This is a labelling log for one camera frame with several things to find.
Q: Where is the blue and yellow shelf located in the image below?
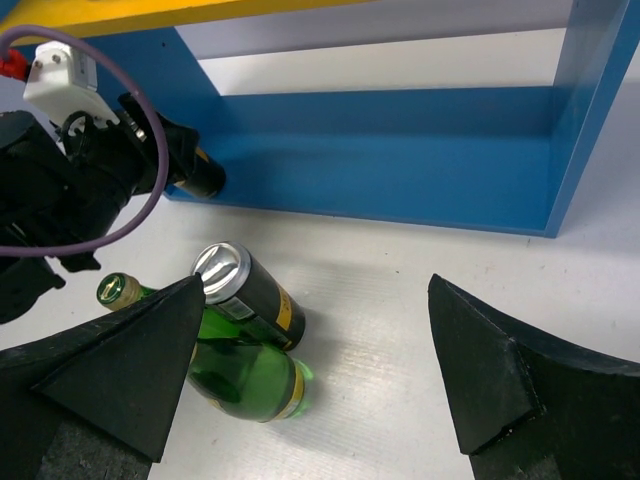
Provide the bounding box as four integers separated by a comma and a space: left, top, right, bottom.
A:
0, 0, 640, 239

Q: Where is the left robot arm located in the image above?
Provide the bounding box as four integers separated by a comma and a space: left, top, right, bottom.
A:
1, 94, 199, 324

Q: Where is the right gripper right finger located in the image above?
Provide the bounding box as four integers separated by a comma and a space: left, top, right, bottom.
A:
428, 275, 639, 479

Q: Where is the green glass bottle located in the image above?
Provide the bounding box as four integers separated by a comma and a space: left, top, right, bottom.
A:
187, 338, 314, 423
96, 272, 267, 344

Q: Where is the black drink can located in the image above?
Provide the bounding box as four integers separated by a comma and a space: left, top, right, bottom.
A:
191, 242, 306, 351
174, 147, 226, 199

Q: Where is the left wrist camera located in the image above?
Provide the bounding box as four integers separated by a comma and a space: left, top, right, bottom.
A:
1, 41, 120, 128

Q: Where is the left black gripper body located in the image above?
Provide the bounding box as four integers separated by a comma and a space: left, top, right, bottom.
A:
59, 93, 199, 195

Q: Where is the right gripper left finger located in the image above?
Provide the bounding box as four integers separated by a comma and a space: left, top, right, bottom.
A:
1, 276, 204, 479

